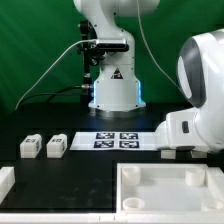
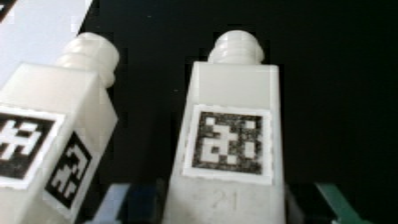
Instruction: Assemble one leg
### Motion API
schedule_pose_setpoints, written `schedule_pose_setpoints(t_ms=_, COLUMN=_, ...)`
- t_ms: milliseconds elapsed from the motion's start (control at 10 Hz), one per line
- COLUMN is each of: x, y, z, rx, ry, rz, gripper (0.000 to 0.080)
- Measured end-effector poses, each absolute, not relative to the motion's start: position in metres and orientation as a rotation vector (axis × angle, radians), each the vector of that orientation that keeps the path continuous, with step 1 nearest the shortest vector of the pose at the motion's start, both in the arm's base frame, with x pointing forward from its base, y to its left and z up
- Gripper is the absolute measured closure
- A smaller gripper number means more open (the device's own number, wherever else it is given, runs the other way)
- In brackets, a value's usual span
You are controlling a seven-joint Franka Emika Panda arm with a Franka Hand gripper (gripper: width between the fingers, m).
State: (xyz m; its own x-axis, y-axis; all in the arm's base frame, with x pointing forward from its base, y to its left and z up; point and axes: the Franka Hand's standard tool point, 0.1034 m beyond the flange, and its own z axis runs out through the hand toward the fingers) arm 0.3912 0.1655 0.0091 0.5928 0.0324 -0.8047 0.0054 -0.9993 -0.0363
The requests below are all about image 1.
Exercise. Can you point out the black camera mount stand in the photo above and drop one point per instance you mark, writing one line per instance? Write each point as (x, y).
(93, 54)

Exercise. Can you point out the white left obstacle wall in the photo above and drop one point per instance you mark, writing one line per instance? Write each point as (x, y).
(7, 180)

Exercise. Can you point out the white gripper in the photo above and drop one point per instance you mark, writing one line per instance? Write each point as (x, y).
(178, 132)

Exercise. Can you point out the white front obstacle wall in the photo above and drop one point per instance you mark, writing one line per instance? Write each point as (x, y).
(44, 218)

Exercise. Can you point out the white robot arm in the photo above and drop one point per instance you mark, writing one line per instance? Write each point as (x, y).
(200, 72)

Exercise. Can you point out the white square tabletop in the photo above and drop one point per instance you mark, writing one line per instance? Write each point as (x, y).
(169, 194)

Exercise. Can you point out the white obstacle wall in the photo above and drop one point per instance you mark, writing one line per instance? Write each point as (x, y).
(44, 218)
(7, 180)

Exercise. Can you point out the white marker sheet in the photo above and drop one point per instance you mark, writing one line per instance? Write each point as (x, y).
(97, 141)

